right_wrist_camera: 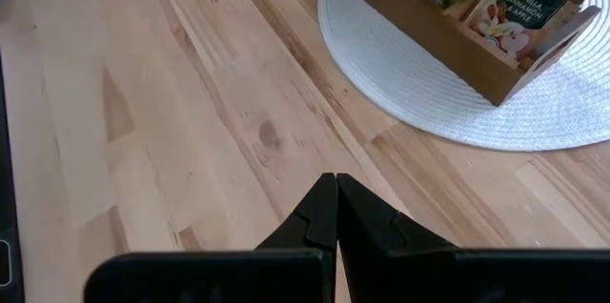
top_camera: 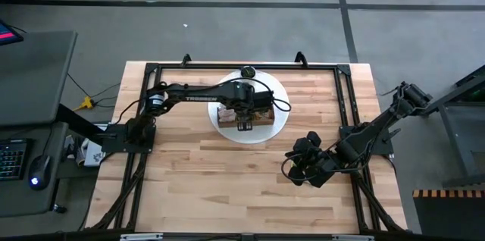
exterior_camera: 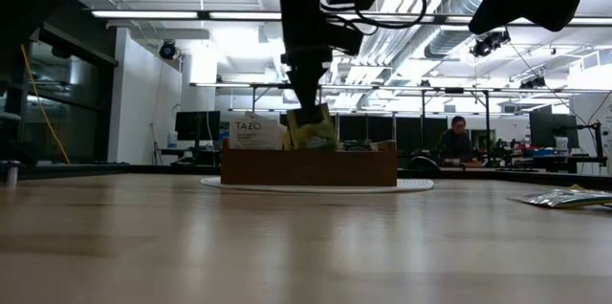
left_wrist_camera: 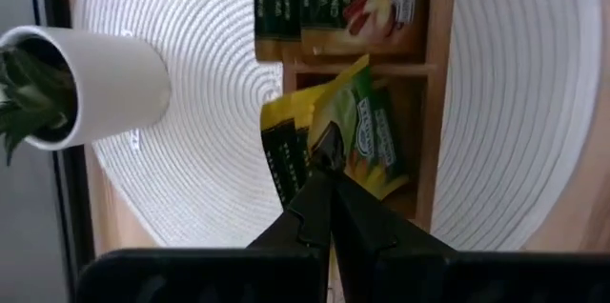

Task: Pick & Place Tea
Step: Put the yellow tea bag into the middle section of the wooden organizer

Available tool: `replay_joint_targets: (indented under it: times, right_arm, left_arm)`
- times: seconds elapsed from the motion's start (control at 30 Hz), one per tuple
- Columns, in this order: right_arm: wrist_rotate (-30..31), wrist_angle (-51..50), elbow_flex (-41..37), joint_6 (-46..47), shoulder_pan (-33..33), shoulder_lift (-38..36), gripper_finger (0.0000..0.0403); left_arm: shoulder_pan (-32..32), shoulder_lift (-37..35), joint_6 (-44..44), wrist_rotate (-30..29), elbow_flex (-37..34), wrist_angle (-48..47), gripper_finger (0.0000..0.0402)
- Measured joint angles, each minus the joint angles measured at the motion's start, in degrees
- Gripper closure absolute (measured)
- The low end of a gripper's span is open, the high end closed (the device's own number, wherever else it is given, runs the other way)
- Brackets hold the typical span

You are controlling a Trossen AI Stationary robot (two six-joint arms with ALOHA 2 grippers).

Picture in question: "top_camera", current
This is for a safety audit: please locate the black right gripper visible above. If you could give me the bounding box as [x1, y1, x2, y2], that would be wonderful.
[286, 146, 342, 189]

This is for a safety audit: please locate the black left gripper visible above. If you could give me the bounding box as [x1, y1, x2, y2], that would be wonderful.
[228, 81, 254, 132]

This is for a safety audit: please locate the brown cardboard box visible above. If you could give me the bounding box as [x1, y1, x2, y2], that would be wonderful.
[216, 105, 276, 129]

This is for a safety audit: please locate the white printed carton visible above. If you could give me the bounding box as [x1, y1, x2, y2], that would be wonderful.
[74, 136, 108, 168]

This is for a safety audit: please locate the black box with striped edge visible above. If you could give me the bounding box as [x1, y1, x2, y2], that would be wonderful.
[411, 189, 485, 241]

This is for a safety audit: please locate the yellow power plug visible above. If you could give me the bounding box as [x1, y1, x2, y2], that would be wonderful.
[74, 95, 95, 112]

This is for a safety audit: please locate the black computer mouse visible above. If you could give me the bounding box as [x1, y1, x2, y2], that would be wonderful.
[28, 154, 53, 192]

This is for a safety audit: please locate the dark grey desk platform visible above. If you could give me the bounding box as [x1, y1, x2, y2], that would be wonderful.
[0, 30, 78, 127]

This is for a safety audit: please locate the dark keyboard tray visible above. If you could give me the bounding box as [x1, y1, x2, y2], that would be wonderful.
[0, 121, 70, 218]

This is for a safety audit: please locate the black backlit keyboard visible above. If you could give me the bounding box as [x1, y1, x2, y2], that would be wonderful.
[0, 138, 30, 182]

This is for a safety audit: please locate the laptop screen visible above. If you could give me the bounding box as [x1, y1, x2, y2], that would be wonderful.
[0, 20, 24, 47]

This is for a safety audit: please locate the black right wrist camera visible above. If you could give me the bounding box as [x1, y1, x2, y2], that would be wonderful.
[293, 130, 323, 152]

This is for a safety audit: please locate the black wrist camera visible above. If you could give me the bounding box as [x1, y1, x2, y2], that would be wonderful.
[252, 91, 274, 111]
[293, 130, 323, 152]

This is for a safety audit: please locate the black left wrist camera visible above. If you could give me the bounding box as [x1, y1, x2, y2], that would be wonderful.
[252, 91, 274, 111]

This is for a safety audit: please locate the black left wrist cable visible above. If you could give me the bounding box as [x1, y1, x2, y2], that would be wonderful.
[211, 80, 293, 113]

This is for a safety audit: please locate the black aluminium table frame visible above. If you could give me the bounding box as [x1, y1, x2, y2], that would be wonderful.
[86, 61, 408, 236]

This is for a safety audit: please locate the silver metal bracket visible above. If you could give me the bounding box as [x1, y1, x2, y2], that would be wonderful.
[331, 234, 376, 241]
[119, 233, 164, 241]

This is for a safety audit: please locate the dark metal stand frame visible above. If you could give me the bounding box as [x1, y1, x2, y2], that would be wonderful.
[418, 64, 485, 189]

